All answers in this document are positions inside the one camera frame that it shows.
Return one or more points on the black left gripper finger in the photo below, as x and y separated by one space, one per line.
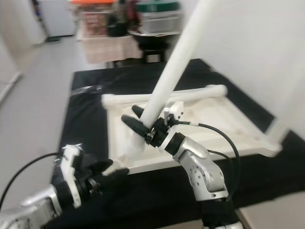
100 166
114 178

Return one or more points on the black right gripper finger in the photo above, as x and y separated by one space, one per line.
136 125
140 112

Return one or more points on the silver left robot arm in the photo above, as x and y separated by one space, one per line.
38 210

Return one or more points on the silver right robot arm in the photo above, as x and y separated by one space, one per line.
200 167

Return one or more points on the clear plastic bag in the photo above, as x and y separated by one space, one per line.
88 88

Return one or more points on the beige cloth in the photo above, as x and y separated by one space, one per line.
109 47

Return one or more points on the black wok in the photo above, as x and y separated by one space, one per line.
150 40

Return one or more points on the white plastic table top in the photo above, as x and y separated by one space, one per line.
233 114

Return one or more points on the clear plastic food container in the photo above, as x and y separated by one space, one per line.
159 23

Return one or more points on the orange-lidded storage box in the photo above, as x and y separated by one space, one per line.
95 24

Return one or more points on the dark green lid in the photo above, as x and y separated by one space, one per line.
157 7

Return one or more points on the white appliance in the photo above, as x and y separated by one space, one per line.
57 19

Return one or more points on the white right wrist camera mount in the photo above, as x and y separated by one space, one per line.
174 112

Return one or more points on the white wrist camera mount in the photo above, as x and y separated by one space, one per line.
71 164
174 112

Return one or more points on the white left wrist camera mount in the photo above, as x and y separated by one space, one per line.
71 164

